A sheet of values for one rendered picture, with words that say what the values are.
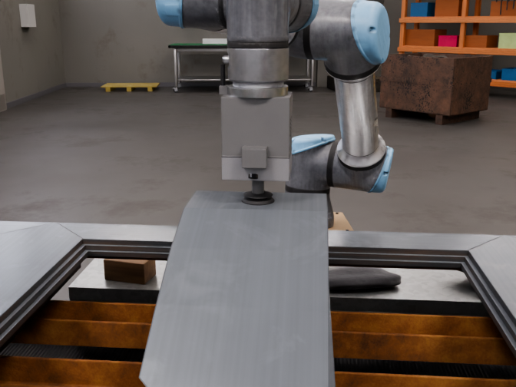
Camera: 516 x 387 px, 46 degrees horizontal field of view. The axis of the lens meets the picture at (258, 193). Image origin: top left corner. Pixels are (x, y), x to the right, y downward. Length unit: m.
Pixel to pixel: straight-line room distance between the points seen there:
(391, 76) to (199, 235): 7.68
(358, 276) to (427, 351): 0.30
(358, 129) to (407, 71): 6.83
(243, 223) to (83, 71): 12.04
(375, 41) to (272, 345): 0.70
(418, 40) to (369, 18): 10.79
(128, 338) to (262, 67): 0.59
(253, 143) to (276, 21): 0.15
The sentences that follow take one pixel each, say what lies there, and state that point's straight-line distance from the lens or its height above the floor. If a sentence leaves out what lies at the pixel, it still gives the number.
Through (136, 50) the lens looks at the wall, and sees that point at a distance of 12.48.
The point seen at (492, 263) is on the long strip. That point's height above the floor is 0.84.
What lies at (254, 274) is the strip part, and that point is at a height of 0.97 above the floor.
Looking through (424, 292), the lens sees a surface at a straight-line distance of 1.35.
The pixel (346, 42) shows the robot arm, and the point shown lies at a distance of 1.17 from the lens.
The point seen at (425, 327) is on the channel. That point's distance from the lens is 1.16.
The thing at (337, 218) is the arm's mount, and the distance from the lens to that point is 1.66.
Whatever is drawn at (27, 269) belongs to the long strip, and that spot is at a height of 0.84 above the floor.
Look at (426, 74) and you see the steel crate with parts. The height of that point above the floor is 0.61.
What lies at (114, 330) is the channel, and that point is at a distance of 1.13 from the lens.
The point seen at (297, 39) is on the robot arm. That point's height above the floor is 1.20.
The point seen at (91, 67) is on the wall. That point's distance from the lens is 12.67.
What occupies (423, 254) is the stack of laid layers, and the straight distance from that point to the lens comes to 1.13.
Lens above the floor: 1.24
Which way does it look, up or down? 16 degrees down
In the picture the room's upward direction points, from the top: straight up
